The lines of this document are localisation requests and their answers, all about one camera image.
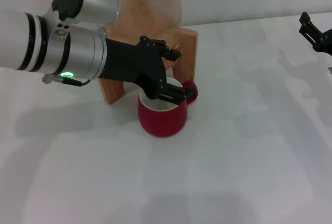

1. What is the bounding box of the wooden dispenser stand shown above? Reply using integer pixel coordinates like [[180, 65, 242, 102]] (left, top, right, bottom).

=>
[[98, 25, 200, 105]]

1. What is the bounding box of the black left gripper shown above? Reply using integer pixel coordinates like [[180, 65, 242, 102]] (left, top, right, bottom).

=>
[[98, 36, 197, 106]]

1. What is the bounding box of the red cup white inside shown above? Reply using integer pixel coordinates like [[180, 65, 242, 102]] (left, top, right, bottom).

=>
[[137, 77, 199, 138]]

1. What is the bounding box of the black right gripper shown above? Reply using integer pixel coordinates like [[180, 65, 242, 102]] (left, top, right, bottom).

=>
[[298, 12, 332, 55]]

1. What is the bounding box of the clear glass dispenser jar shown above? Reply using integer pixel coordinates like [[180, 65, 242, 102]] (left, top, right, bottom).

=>
[[106, 0, 184, 47]]

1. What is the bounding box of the thin black cable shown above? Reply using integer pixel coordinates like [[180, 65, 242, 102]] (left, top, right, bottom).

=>
[[41, 73, 90, 88]]

